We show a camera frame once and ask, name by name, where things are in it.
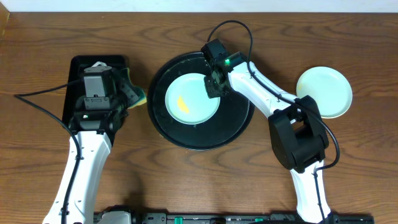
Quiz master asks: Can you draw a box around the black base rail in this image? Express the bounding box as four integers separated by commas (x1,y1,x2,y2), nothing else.
93,205,375,224

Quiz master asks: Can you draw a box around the black round tray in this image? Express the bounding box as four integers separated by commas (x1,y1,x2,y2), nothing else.
147,52,255,150

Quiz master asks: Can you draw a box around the black rectangular tray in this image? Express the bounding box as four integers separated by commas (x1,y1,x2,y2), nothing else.
62,55,129,124

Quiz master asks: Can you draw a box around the green yellow sponge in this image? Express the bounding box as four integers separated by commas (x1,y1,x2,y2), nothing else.
120,68,147,109

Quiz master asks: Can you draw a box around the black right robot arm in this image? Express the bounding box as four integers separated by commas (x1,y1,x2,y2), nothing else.
202,50,335,223

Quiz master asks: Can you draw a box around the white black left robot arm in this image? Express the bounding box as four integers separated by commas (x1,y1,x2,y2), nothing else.
43,66,146,223

